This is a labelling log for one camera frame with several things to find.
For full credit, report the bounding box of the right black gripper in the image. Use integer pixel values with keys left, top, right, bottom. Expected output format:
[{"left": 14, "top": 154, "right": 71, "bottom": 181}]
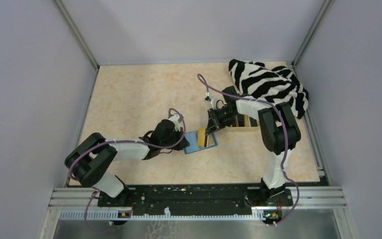
[{"left": 205, "top": 106, "right": 238, "bottom": 136}]

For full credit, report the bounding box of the blue leather card holder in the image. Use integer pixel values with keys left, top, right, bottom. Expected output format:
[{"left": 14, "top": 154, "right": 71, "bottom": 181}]
[{"left": 184, "top": 128, "right": 218, "bottom": 154}]

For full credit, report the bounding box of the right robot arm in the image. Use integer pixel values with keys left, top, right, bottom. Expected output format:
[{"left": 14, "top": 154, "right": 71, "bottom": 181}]
[{"left": 205, "top": 87, "right": 301, "bottom": 205}]

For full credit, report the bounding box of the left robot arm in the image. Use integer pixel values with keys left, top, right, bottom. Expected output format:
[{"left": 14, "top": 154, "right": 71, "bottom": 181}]
[{"left": 64, "top": 114, "right": 189, "bottom": 206}]

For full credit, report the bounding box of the zebra striped cloth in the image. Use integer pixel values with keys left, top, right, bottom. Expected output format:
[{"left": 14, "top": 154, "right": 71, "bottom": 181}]
[{"left": 228, "top": 59, "right": 309, "bottom": 120}]

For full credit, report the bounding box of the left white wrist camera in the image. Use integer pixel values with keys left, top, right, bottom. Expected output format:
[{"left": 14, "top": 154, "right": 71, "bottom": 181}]
[{"left": 168, "top": 114, "right": 182, "bottom": 131}]

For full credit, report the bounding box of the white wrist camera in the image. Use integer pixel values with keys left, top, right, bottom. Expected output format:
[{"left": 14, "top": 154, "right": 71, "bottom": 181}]
[
  {"left": 204, "top": 92, "right": 220, "bottom": 110},
  {"left": 168, "top": 114, "right": 182, "bottom": 131}
]

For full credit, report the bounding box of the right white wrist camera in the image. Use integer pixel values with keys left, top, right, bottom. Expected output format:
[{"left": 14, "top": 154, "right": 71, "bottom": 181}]
[{"left": 204, "top": 92, "right": 220, "bottom": 110}]

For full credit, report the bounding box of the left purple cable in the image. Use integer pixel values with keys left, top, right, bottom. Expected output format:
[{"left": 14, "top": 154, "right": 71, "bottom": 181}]
[{"left": 68, "top": 108, "right": 187, "bottom": 234}]

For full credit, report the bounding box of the purple cable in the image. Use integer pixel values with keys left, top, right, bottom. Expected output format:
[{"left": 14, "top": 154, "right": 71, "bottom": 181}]
[
  {"left": 196, "top": 73, "right": 300, "bottom": 227},
  {"left": 68, "top": 108, "right": 187, "bottom": 234}
]

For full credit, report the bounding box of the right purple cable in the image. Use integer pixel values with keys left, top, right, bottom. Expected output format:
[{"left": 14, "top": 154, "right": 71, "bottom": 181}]
[{"left": 196, "top": 73, "right": 300, "bottom": 227}]

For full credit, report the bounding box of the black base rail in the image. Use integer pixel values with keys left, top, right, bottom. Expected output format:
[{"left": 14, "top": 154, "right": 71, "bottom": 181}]
[{"left": 97, "top": 183, "right": 294, "bottom": 216}]

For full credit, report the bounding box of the white slotted cable duct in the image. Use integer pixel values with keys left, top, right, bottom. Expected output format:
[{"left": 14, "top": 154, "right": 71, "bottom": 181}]
[{"left": 59, "top": 209, "right": 266, "bottom": 221}]

